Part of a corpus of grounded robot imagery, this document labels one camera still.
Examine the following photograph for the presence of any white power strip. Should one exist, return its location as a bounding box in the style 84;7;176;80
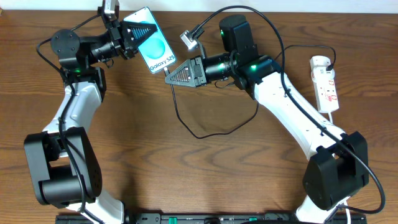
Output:
313;79;339;114

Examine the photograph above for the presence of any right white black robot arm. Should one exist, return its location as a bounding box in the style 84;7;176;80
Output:
165;14;371;223

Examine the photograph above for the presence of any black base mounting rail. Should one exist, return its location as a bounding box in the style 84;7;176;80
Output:
55;213;368;224

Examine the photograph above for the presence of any white USB charger plug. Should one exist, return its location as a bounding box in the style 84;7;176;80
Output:
310;55;335;83

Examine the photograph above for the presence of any blue screen Galaxy smartphone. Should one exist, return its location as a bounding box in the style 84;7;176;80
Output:
123;7;177;73

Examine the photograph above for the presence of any black USB charging cable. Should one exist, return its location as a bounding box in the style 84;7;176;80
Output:
163;45;337;140

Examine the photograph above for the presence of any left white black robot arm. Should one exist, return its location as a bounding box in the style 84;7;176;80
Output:
24;7;159;223

